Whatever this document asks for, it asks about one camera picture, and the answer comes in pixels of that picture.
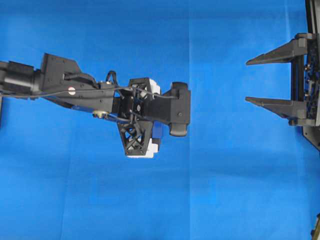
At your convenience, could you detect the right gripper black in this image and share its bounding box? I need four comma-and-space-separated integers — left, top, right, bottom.
245, 33, 320, 150

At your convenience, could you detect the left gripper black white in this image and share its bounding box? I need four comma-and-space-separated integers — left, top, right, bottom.
116, 78, 161, 159

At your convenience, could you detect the blue rectangular block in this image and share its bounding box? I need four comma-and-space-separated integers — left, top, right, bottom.
152, 121, 164, 139

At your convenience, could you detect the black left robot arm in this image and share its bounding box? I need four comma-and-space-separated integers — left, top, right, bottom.
0, 53, 164, 158

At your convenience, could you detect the blue table cloth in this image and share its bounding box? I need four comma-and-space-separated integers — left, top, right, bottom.
0, 0, 320, 240

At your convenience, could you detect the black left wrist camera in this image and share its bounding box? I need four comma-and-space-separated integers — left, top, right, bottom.
142, 82, 191, 137

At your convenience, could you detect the black frame rail right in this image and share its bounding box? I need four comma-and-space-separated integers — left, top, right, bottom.
305, 0, 320, 34

